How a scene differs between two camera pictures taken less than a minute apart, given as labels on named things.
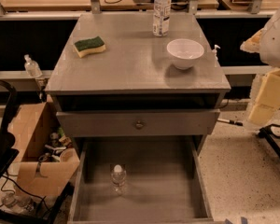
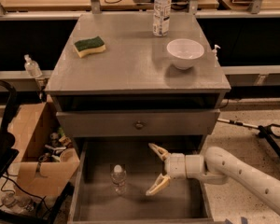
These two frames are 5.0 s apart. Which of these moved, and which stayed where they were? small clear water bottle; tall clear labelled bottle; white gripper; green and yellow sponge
Moved: white gripper
Stayed: small clear water bottle; tall clear labelled bottle; green and yellow sponge
